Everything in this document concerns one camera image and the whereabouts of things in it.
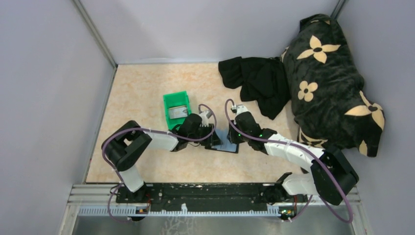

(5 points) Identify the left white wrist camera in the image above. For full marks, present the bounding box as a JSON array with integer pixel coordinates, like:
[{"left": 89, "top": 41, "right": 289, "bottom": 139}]
[{"left": 199, "top": 110, "right": 212, "bottom": 127}]

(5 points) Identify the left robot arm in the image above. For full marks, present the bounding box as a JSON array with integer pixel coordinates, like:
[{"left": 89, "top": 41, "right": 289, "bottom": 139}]
[{"left": 101, "top": 111, "right": 222, "bottom": 203}]

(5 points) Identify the green plastic bin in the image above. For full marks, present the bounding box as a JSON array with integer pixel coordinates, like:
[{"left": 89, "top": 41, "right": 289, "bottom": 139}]
[{"left": 163, "top": 91, "right": 192, "bottom": 129}]

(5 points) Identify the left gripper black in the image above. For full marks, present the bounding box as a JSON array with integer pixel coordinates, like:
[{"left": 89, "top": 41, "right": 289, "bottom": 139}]
[{"left": 188, "top": 123, "right": 223, "bottom": 147}]

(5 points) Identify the black cloth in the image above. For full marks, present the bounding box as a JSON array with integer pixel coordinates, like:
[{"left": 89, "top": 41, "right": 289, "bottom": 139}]
[{"left": 218, "top": 57, "right": 291, "bottom": 120}]

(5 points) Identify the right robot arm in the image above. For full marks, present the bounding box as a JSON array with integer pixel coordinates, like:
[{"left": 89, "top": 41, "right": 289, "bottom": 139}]
[{"left": 229, "top": 111, "right": 359, "bottom": 206}]

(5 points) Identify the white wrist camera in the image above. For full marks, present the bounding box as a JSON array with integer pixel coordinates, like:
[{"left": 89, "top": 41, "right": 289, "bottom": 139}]
[
  {"left": 199, "top": 110, "right": 212, "bottom": 127},
  {"left": 231, "top": 104, "right": 249, "bottom": 116}
]

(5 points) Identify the white credit card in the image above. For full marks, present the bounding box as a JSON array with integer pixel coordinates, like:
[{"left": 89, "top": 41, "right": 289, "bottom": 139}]
[{"left": 168, "top": 105, "right": 188, "bottom": 119}]

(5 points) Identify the black floral blanket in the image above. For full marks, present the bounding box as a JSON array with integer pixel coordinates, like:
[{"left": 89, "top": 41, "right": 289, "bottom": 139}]
[{"left": 280, "top": 14, "right": 385, "bottom": 157}]

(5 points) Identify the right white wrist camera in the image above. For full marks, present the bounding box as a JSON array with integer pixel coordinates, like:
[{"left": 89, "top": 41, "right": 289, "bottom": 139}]
[{"left": 231, "top": 104, "right": 249, "bottom": 116}]

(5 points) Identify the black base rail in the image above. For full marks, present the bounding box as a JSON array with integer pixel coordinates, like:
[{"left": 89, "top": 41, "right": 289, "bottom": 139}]
[{"left": 116, "top": 183, "right": 308, "bottom": 212}]

